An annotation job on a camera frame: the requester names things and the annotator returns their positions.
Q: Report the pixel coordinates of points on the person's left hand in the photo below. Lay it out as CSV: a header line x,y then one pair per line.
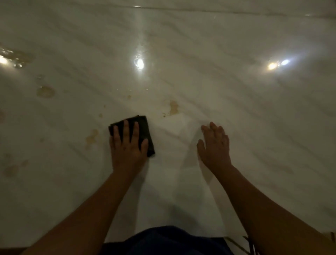
x,y
127,155

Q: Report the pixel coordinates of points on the person's right hand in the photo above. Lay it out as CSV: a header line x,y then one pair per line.
x,y
216,149

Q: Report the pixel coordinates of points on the person's right little finger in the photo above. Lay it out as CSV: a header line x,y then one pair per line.
x,y
226,138

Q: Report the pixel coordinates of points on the person's right middle finger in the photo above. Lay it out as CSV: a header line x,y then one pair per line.
x,y
213,128

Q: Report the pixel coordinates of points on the person's left little finger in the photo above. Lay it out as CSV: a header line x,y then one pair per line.
x,y
111,143

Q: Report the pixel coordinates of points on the person's left thumb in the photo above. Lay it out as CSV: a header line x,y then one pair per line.
x,y
144,146

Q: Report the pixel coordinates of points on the person's left middle finger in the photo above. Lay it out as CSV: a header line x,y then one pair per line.
x,y
126,130

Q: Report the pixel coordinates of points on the person's right thumb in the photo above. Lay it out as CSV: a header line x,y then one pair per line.
x,y
201,147

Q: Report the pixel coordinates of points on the dark cleaning cloth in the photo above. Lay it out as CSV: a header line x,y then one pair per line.
x,y
143,128

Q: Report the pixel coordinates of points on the person's left forearm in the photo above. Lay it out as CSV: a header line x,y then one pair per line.
x,y
86,218

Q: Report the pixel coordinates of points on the person's right forearm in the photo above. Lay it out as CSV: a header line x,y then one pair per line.
x,y
265,218

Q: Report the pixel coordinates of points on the dark blue garment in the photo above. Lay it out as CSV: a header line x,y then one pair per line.
x,y
168,241

